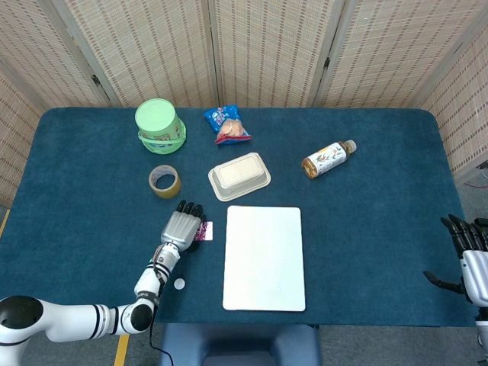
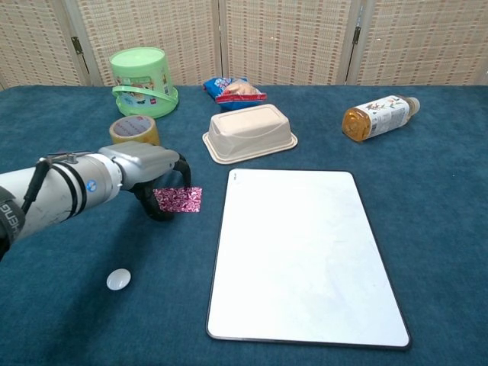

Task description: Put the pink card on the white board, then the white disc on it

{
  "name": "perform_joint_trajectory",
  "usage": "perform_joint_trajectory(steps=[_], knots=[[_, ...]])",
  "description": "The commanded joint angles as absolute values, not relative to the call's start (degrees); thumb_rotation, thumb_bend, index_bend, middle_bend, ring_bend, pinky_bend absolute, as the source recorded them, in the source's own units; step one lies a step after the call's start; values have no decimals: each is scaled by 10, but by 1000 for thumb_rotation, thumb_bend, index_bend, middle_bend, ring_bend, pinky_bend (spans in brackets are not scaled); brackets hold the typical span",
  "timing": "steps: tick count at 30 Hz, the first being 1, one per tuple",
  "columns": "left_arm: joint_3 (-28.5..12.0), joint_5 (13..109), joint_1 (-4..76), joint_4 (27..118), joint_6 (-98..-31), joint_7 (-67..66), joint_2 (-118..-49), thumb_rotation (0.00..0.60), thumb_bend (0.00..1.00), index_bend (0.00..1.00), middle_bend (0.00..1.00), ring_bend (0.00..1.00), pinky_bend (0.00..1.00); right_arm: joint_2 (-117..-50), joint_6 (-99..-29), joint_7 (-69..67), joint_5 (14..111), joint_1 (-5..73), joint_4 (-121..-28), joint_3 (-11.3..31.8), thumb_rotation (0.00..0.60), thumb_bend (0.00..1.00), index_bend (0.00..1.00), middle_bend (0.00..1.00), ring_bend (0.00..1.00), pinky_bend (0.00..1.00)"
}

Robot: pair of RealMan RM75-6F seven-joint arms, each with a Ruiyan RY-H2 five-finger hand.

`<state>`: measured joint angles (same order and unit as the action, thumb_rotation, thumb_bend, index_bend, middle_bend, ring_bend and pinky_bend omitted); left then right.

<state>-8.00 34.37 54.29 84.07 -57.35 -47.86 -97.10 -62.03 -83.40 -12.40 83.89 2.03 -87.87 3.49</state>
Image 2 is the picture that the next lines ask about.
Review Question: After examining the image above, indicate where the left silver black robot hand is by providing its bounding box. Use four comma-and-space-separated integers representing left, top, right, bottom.
98, 140, 194, 223

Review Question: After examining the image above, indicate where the pink glitter card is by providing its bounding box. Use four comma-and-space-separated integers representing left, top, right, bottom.
153, 185, 204, 215

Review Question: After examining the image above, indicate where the white rectangular board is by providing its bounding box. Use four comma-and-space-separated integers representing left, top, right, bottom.
205, 168, 412, 349

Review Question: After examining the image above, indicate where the yellowish packing tape roll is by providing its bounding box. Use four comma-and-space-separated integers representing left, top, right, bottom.
108, 115, 160, 146

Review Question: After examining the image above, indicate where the green plastic bucket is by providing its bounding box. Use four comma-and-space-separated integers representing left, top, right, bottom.
108, 47, 180, 119

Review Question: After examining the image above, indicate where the beige plastic food container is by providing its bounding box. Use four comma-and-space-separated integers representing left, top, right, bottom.
201, 103, 300, 165

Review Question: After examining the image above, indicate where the blue red snack bag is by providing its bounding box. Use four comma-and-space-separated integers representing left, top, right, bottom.
202, 76, 267, 112

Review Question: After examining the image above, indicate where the woven bamboo screen panel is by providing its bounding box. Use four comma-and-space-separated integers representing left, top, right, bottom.
346, 0, 488, 87
75, 0, 226, 87
0, 0, 83, 91
220, 0, 359, 87

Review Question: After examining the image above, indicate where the amber tea bottle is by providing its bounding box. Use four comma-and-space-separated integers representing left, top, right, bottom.
341, 95, 421, 143

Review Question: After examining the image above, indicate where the dark blue table cloth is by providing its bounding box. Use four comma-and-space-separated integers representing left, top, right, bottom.
0, 84, 488, 366

